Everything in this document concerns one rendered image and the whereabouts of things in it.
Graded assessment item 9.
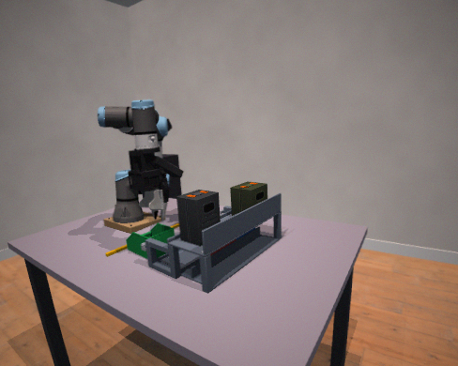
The yellow bar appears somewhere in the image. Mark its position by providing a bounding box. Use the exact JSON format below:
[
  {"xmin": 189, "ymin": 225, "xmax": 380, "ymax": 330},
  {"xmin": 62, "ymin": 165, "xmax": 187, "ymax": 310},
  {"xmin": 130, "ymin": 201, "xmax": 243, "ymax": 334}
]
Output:
[{"xmin": 105, "ymin": 223, "xmax": 179, "ymax": 256}]

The green bin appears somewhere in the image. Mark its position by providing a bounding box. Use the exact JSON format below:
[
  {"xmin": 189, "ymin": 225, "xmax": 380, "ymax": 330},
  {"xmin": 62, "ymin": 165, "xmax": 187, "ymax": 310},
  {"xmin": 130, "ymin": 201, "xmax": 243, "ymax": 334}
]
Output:
[{"xmin": 127, "ymin": 223, "xmax": 175, "ymax": 259}]

